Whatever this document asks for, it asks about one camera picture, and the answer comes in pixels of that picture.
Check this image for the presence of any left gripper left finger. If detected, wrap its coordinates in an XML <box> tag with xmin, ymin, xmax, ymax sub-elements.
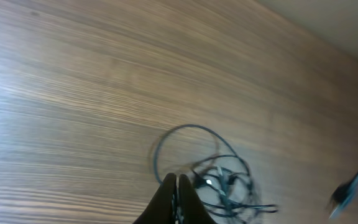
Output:
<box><xmin>134</xmin><ymin>173</ymin><xmax>177</xmax><ymax>224</ymax></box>

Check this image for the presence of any black USB cable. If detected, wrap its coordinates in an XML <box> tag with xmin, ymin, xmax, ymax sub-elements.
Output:
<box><xmin>149</xmin><ymin>124</ymin><xmax>279</xmax><ymax>224</ymax></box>

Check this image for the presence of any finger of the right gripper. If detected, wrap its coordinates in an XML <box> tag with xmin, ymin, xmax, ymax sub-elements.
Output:
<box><xmin>329</xmin><ymin>171</ymin><xmax>358</xmax><ymax>219</ymax></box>

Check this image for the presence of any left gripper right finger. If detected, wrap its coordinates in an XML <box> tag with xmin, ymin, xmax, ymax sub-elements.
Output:
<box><xmin>178</xmin><ymin>174</ymin><xmax>216</xmax><ymax>224</ymax></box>

